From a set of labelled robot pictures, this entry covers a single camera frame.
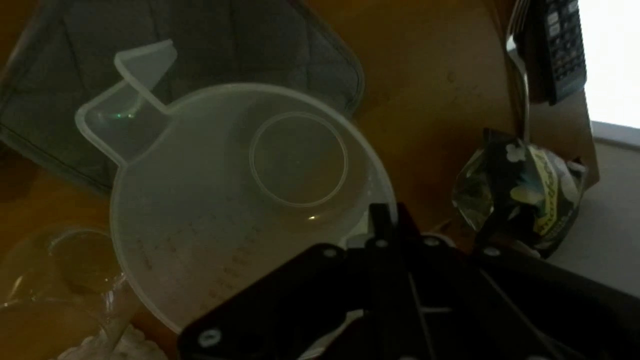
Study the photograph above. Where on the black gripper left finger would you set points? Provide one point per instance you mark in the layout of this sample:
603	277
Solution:
301	307

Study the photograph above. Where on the clear tub of white beans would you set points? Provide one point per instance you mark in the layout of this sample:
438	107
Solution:
113	342

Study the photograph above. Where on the grey silicone mat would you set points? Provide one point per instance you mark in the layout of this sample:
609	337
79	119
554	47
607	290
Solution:
232	47

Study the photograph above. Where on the black remote control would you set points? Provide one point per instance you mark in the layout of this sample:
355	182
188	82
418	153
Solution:
563	47

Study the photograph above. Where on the translucent plastic measuring jug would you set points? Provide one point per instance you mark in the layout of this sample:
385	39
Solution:
201	220

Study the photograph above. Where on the clear drinking glass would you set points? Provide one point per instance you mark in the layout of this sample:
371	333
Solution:
47	267

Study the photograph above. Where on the black and yellow snack bag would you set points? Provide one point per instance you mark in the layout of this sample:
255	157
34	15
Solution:
526	186

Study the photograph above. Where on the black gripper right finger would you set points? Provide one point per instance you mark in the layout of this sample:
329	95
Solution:
532	312

